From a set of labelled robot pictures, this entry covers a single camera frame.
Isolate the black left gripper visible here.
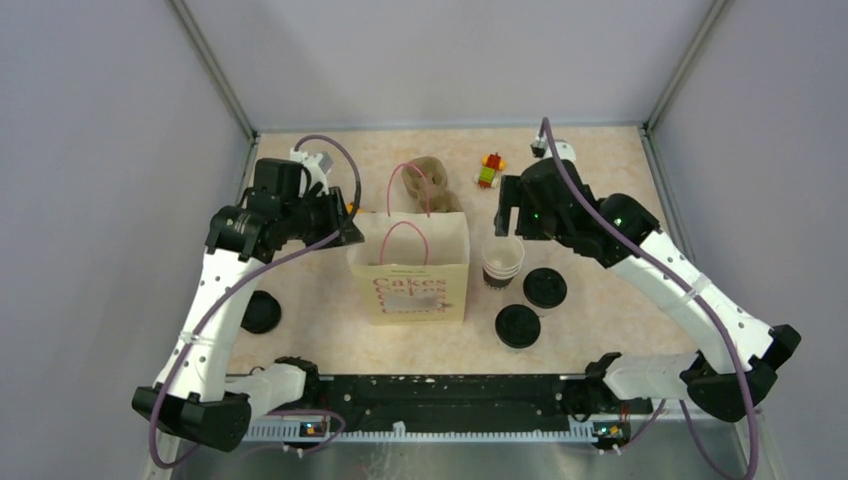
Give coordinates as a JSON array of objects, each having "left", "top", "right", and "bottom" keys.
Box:
[{"left": 281, "top": 185, "right": 365, "bottom": 249}]

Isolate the stack of paper cups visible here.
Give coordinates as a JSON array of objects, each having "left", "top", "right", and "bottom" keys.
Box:
[{"left": 481, "top": 237, "right": 525, "bottom": 290}]

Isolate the kraft pink paper bag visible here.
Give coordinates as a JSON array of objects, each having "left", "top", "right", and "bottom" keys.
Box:
[{"left": 347, "top": 162, "right": 471, "bottom": 325}]

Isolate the brown cardboard cup carrier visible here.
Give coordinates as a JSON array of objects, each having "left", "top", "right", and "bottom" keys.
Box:
[{"left": 401, "top": 156, "right": 463, "bottom": 213}]

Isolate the black cup lid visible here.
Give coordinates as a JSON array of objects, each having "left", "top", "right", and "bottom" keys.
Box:
[
  {"left": 522, "top": 267, "right": 568, "bottom": 309},
  {"left": 495, "top": 304, "right": 541, "bottom": 349}
]

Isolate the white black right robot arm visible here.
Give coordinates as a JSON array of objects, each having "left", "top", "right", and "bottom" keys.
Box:
[{"left": 494, "top": 159, "right": 801, "bottom": 422}]

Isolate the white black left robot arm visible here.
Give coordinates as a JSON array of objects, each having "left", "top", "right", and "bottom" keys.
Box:
[{"left": 131, "top": 153, "right": 364, "bottom": 452}]

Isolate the red green toy brick car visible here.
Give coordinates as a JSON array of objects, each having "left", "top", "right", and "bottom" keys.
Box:
[{"left": 474, "top": 152, "right": 506, "bottom": 189}]

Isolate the stack of black lids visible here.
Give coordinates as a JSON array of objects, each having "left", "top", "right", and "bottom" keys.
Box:
[{"left": 241, "top": 290, "right": 283, "bottom": 335}]

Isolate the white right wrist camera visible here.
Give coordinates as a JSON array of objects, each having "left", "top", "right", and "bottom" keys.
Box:
[{"left": 529, "top": 137, "right": 578, "bottom": 164}]

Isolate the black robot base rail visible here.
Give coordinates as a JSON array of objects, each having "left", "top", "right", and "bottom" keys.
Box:
[{"left": 280, "top": 374, "right": 654, "bottom": 418}]

